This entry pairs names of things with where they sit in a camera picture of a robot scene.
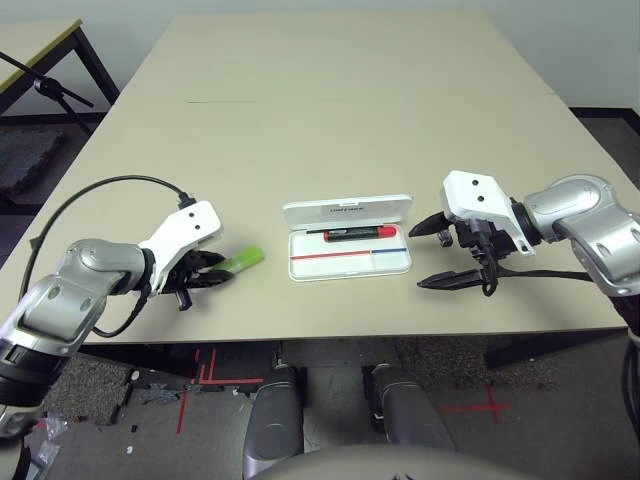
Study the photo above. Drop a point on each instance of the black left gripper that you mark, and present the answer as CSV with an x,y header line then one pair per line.
x,y
187,275

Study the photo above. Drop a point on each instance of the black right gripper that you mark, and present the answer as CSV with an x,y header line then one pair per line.
x,y
482,237

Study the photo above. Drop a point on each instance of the green highlighter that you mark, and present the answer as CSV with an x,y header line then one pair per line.
x,y
247,256

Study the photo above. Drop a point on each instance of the black marker with red cap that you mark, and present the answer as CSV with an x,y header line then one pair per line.
x,y
360,234

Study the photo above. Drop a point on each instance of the white plastic pencil case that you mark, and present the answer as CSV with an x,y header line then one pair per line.
x,y
350,265

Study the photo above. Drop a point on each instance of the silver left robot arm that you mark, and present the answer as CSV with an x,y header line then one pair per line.
x,y
100,255

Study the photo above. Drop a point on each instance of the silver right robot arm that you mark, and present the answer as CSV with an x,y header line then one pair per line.
x,y
590,210

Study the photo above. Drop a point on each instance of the dark speckled floor mat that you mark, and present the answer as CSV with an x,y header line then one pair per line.
x,y
475,365
85,390

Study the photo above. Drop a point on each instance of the grey crumpled floor scrap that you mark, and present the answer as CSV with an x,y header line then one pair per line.
x,y
157,394

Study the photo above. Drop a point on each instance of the grey left robot leg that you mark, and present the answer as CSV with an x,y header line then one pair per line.
x,y
275,415

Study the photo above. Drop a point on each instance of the grey robot leg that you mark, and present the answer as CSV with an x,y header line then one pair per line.
x,y
275,415
405,410

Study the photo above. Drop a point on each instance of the grey right robot leg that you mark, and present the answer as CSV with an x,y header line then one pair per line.
x,y
405,410

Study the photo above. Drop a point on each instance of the black foam block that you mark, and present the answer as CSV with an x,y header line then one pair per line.
x,y
25,160

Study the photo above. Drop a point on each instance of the grey robot torso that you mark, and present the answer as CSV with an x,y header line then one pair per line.
x,y
390,465

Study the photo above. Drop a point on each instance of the clear plastic bag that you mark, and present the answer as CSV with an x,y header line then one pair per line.
x,y
47,442

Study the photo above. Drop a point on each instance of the black tripod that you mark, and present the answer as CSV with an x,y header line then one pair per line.
x,y
47,86

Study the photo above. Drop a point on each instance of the side table with black legs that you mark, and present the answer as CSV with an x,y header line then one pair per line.
x,y
45,45

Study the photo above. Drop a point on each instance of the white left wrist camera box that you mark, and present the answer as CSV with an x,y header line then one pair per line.
x,y
192,220

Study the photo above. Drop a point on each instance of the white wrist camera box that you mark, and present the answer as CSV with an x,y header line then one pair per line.
x,y
192,220
472,195

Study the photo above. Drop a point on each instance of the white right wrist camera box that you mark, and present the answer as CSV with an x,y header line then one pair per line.
x,y
472,195

